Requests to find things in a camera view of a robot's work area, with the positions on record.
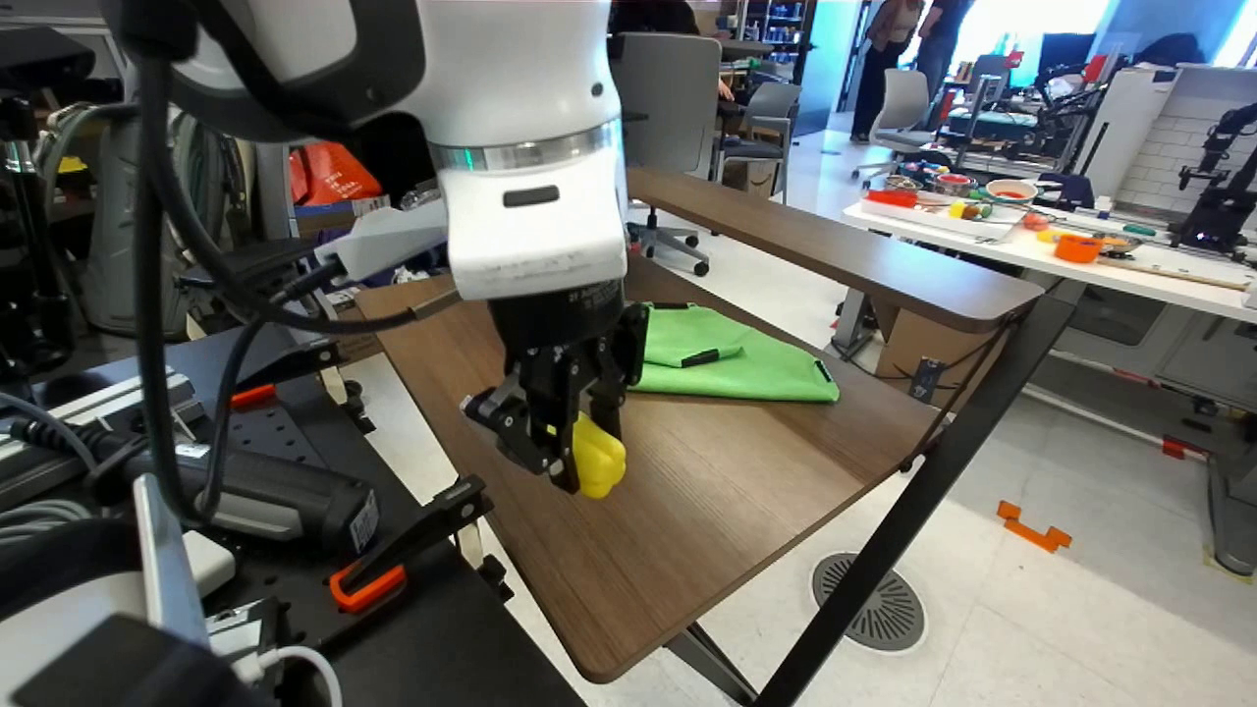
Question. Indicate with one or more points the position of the grey swivel office chair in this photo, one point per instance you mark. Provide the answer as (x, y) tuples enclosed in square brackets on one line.
[(674, 99)]

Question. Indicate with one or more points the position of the large black orange clamp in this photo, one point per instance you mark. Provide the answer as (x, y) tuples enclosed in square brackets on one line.
[(393, 550)]

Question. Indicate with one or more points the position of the orange floor marker bracket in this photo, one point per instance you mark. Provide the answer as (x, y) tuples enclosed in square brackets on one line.
[(1036, 530)]

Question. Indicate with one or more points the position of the grey office chair with armrest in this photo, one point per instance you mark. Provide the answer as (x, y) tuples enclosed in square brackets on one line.
[(256, 281)]

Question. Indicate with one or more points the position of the round metal floor drain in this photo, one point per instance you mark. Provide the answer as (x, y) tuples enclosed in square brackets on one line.
[(887, 609)]

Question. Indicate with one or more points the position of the cardboard box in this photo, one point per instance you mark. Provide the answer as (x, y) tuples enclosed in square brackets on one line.
[(935, 347)]

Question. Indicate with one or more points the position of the small black orange clamp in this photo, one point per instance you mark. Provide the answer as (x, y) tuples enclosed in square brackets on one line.
[(268, 382)]

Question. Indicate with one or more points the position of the white work table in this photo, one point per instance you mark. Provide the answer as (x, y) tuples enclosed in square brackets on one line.
[(1151, 267)]

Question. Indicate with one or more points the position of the white leaning board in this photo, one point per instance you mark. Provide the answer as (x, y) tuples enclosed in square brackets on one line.
[(1183, 140)]

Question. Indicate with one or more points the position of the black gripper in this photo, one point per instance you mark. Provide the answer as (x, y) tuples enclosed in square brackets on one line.
[(573, 335)]

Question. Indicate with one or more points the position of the grey backpack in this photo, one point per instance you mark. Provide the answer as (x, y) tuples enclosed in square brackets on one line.
[(112, 249)]

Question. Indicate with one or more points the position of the aluminium extrusion rail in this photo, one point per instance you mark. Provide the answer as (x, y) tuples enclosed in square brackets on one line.
[(82, 419)]

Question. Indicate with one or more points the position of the yellow toy bell pepper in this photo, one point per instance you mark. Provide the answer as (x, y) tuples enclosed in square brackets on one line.
[(600, 461)]

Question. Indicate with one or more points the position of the green folded cloth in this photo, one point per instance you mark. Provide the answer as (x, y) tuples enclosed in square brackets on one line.
[(734, 359)]

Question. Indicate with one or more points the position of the orange bag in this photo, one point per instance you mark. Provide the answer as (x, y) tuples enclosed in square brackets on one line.
[(328, 175)]

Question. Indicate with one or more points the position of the black table frame leg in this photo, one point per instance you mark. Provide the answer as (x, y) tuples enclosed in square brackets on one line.
[(916, 495)]

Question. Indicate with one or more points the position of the black handheld power tool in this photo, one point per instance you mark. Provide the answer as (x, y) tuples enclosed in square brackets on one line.
[(279, 505)]

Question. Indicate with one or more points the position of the black marker pen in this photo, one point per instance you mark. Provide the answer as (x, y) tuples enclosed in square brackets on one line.
[(701, 353)]

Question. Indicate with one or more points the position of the black stand equipment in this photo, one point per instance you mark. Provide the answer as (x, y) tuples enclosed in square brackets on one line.
[(1220, 181)]

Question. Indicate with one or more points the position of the orange cup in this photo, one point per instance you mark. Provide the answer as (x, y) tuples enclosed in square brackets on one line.
[(1079, 249)]

